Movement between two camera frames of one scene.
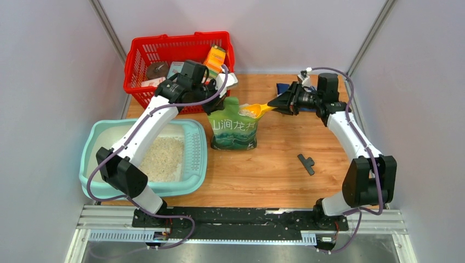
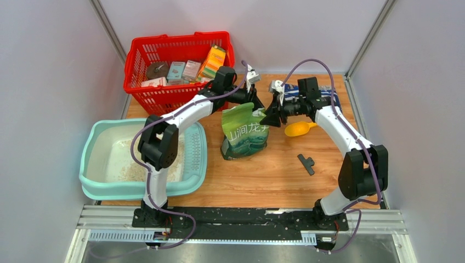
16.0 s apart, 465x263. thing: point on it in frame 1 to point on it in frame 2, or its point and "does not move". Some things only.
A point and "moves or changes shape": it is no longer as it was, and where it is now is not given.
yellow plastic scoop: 255,110 to 299,128
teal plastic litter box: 178,161 does not move
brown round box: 157,69 does not move
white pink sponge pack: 154,82 does not move
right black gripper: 290,98 to 274,111
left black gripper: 216,104 to 251,97
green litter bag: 230,130 moves or changes shape
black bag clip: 307,163 does not move
